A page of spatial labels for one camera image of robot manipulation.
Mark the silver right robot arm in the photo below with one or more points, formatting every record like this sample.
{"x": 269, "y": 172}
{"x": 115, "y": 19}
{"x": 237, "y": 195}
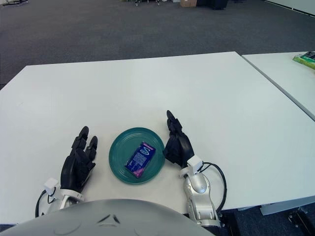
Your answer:
{"x": 198, "y": 191}

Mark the black equipment stand base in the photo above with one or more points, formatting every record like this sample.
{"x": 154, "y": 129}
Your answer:
{"x": 13, "y": 2}

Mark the green packet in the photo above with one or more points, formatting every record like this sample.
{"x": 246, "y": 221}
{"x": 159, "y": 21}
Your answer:
{"x": 306, "y": 60}

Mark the black wheeled base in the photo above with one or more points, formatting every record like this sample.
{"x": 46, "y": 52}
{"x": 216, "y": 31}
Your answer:
{"x": 301, "y": 218}

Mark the blue gum pack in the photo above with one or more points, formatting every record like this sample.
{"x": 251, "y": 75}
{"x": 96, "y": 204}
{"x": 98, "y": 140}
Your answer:
{"x": 141, "y": 158}

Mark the black cabinet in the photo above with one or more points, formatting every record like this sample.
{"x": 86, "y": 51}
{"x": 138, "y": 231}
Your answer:
{"x": 219, "y": 4}

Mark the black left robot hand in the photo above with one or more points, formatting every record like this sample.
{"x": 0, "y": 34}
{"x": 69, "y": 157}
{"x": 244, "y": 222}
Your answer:
{"x": 75, "y": 169}

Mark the row of chair castors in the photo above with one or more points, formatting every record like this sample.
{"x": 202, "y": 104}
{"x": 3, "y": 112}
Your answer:
{"x": 146, "y": 2}

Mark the green round plate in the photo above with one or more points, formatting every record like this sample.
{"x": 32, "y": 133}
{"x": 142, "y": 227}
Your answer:
{"x": 120, "y": 157}

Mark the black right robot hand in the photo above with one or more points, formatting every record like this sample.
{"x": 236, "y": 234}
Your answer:
{"x": 178, "y": 147}

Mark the grey robot torso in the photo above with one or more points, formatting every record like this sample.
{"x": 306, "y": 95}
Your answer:
{"x": 105, "y": 218}

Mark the brown cardboard box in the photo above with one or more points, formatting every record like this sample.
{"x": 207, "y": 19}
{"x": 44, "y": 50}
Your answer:
{"x": 188, "y": 3}

